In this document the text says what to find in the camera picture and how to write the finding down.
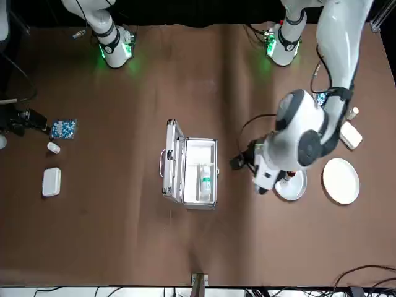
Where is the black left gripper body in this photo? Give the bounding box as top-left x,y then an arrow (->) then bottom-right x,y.
244,145 -> 264,174

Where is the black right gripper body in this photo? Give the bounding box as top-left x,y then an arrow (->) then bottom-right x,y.
0,105 -> 21,137

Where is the silver aluminium medical kit case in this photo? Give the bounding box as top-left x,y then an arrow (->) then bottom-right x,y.
158,118 -> 220,211

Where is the gray round plate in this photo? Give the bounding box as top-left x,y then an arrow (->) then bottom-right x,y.
273,169 -> 308,202

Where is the white round plate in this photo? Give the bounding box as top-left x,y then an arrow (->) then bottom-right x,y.
322,157 -> 361,205

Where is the bag of blue white capsules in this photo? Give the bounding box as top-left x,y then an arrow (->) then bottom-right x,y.
313,91 -> 329,108
50,119 -> 78,142

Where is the clear bottle green label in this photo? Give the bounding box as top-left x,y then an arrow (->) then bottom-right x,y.
199,164 -> 215,202

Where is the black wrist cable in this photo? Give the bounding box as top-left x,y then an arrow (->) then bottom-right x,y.
237,113 -> 279,161
0,51 -> 38,105

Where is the black base cable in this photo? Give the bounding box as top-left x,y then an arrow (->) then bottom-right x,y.
245,24 -> 270,47

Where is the aluminium frame post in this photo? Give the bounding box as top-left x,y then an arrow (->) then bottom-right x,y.
191,273 -> 209,297

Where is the black desk cable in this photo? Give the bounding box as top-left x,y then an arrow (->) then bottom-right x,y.
332,264 -> 396,297

